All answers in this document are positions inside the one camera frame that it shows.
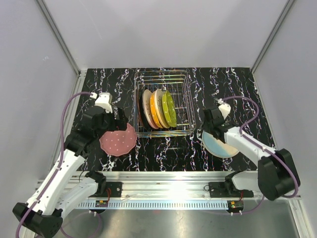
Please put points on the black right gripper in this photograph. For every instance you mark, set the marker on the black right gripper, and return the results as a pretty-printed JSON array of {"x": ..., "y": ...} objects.
[{"x": 205, "y": 123}]

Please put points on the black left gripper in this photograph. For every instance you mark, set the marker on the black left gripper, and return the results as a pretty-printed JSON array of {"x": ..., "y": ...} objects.
[{"x": 119, "y": 126}]

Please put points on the dark brown round plate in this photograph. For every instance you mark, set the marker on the dark brown round plate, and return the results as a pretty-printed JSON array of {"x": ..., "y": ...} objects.
[{"x": 142, "y": 116}]

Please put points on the cream beige floral plate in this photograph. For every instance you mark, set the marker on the cream beige floral plate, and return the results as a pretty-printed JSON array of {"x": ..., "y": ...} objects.
[{"x": 217, "y": 148}]

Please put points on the orange dotted scalloped plate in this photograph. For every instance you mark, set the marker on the orange dotted scalloped plate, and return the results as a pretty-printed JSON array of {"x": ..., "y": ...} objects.
[{"x": 153, "y": 112}]

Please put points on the cream pink floral plate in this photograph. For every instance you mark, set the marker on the cream pink floral plate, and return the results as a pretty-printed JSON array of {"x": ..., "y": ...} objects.
[{"x": 146, "y": 95}]

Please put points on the cream orange floral plate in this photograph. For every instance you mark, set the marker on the cream orange floral plate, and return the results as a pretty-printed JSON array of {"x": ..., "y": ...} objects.
[{"x": 159, "y": 109}]

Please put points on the green dotted scalloped plate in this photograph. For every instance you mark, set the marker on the green dotted scalloped plate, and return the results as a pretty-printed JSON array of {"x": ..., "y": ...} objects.
[{"x": 169, "y": 109}]

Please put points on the metal wire dish rack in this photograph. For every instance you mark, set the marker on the metal wire dish rack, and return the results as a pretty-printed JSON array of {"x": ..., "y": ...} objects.
[{"x": 177, "y": 83}]

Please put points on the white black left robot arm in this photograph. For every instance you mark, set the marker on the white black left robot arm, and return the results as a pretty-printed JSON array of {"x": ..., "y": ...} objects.
[{"x": 45, "y": 210}]

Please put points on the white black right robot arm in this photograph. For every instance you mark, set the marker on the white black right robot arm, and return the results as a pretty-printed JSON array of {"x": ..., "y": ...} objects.
[{"x": 276, "y": 175}]

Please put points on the pink scalloped bottom plate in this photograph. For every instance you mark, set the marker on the pink scalloped bottom plate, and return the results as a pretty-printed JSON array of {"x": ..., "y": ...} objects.
[{"x": 119, "y": 142}]

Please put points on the left green circuit board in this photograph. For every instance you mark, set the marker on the left green circuit board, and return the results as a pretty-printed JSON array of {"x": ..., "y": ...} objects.
[{"x": 101, "y": 203}]

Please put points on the green circuit board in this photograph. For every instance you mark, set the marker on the green circuit board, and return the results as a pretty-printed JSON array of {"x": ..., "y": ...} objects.
[
  {"x": 101, "y": 203},
  {"x": 235, "y": 206}
]

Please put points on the right green circuit board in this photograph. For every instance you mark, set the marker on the right green circuit board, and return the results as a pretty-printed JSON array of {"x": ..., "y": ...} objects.
[{"x": 235, "y": 206}]

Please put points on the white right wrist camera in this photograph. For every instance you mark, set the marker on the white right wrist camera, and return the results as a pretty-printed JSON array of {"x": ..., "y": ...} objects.
[{"x": 224, "y": 108}]

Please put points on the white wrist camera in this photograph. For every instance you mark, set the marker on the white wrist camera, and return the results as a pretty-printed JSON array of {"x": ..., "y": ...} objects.
[
  {"x": 224, "y": 108},
  {"x": 103, "y": 100}
]

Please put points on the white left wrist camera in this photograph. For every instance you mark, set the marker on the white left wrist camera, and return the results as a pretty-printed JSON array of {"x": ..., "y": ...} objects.
[{"x": 103, "y": 100}]

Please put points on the aluminium mounting rail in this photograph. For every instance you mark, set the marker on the aluminium mounting rail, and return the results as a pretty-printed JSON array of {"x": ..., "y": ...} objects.
[{"x": 147, "y": 185}]

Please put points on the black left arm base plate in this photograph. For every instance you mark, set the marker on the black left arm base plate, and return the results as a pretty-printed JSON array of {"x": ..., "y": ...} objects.
[{"x": 114, "y": 188}]

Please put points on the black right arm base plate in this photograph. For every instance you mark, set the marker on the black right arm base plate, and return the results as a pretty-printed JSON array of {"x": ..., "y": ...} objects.
[{"x": 218, "y": 189}]

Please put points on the white slotted cable duct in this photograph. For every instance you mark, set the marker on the white slotted cable duct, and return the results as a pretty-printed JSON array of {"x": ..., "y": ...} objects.
[{"x": 157, "y": 205}]

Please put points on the left aluminium frame post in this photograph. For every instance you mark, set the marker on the left aluminium frame post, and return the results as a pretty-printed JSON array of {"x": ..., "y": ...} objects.
[{"x": 58, "y": 36}]

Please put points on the aluminium frame post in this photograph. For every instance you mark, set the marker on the aluminium frame post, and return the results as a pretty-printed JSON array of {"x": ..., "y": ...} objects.
[
  {"x": 58, "y": 36},
  {"x": 278, "y": 24}
]

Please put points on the right aluminium frame post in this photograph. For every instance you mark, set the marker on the right aluminium frame post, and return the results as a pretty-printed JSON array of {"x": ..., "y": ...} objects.
[{"x": 278, "y": 24}]

